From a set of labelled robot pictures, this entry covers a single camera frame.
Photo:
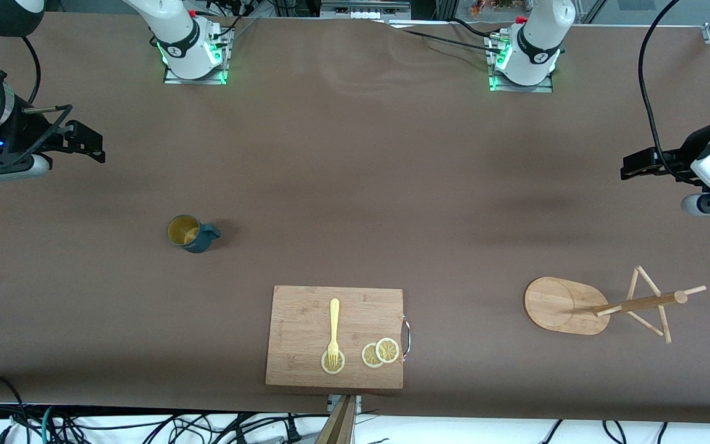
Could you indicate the wooden mug rack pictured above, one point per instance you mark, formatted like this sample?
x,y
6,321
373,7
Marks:
x,y
558,305

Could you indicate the yellow plastic fork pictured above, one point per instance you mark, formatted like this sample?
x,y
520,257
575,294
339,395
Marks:
x,y
334,320

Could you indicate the lemon slice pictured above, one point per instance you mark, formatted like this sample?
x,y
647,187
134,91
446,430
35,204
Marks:
x,y
333,369
368,356
387,349

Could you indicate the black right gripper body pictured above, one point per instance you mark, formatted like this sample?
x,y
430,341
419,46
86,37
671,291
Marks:
x,y
20,133

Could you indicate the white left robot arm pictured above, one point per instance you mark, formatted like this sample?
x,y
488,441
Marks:
x,y
537,37

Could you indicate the bamboo cutting board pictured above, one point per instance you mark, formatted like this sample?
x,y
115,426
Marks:
x,y
299,327

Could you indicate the teal mug yellow inside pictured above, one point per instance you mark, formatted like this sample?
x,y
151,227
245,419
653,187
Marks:
x,y
191,237

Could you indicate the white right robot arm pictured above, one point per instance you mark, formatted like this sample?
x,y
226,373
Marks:
x,y
177,34

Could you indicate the grey power strip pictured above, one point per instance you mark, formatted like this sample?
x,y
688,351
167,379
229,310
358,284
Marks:
x,y
364,9

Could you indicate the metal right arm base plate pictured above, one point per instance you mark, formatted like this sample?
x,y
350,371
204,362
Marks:
x,y
222,68

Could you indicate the metal post bracket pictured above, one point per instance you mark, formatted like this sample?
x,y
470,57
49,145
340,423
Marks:
x,y
359,402

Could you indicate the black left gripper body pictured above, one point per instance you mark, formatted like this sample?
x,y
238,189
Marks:
x,y
683,153

